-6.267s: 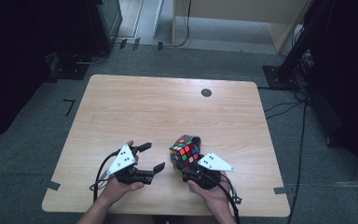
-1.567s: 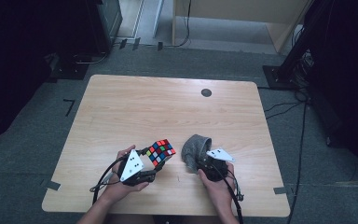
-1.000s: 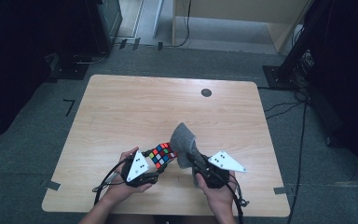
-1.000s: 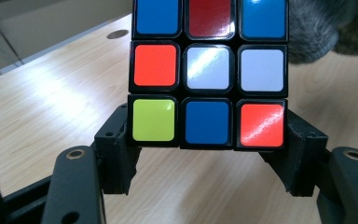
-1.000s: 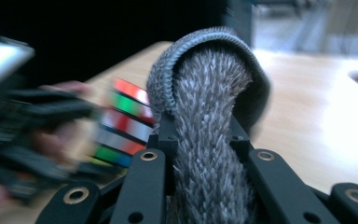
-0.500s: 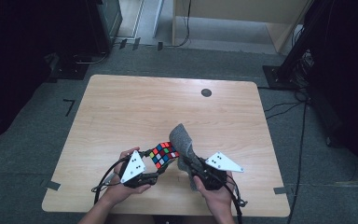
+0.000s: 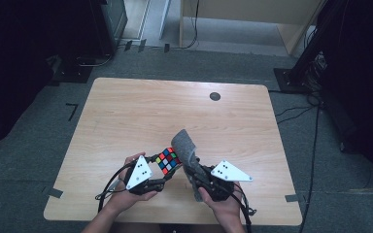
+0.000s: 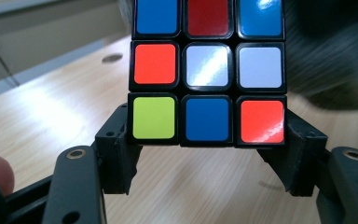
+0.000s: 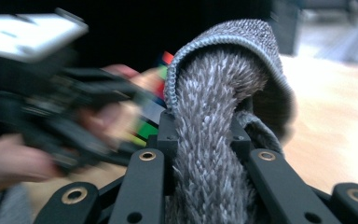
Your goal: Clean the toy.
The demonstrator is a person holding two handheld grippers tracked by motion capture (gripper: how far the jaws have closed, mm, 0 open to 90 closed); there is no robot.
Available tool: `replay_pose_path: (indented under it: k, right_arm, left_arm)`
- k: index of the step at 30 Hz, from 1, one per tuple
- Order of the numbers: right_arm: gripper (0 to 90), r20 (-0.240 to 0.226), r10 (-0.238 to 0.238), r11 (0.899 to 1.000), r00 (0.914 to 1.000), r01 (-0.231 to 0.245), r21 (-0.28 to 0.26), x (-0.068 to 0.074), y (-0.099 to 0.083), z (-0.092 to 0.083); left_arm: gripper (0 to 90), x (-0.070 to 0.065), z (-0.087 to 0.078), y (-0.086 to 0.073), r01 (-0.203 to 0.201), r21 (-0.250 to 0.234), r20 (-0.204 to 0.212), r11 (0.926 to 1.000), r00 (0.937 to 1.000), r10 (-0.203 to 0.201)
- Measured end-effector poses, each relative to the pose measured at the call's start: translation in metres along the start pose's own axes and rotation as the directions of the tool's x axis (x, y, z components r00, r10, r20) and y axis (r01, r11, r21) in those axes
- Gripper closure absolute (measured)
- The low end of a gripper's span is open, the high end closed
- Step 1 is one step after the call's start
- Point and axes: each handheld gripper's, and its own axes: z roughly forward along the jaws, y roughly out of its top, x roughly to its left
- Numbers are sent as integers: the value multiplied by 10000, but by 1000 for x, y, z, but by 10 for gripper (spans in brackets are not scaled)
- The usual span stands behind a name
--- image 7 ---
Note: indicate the grey towel cloth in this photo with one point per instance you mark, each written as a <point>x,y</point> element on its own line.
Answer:
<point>184,145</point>

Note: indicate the person's right hand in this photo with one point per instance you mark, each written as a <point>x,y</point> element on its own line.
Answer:
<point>226,210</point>

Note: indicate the black round table grommet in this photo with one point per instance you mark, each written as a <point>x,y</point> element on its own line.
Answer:
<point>215,96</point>

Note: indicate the grey tape piece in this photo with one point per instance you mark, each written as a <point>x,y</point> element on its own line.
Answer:
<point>53,192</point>
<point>292,198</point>

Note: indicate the light wooden cabinet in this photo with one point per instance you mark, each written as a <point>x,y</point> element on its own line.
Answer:
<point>249,16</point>

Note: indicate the black flat stand base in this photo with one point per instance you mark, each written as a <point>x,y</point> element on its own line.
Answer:
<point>73,73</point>

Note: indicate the person's left hand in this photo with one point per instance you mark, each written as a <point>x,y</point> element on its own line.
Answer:
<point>123,200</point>

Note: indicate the black metal stand with base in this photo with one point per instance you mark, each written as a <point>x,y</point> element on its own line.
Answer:
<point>291,81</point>

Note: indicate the multicoloured puzzle cube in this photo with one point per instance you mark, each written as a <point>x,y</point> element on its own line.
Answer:
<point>168,160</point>

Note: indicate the black curtain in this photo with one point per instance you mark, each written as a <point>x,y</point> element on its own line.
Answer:
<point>366,81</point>
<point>19,64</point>

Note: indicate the dark monitor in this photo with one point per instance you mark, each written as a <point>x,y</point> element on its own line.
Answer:
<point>110,26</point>

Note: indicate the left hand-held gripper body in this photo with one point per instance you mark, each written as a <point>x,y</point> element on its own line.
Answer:
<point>139,176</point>

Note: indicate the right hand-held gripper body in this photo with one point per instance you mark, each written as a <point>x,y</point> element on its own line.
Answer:
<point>221,181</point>

